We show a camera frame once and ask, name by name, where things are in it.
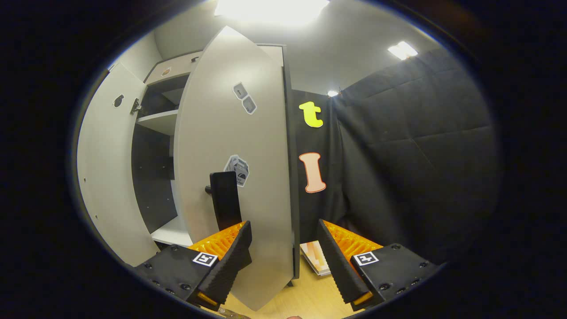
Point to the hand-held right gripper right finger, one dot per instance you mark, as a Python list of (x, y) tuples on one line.
[(336, 266)]

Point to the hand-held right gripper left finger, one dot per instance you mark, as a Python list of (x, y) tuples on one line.
[(230, 266)]

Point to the grey cabinet door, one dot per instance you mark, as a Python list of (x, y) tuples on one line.
[(221, 133), (106, 177)]

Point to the grey cabinet with shelves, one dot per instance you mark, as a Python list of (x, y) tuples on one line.
[(155, 122)]

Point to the white book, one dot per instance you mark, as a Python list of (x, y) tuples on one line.
[(321, 272)]

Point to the cream cover book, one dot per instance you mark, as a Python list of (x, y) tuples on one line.
[(315, 257)]

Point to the black backdrop cloth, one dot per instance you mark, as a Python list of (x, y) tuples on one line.
[(421, 155)]

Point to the tiny ceiling spot light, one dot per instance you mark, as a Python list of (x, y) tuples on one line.
[(333, 93)]

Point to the small ceiling light panel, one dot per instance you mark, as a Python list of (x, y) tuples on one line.
[(402, 50)]

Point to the large ceiling light panel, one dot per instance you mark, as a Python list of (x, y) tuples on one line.
[(272, 11)]

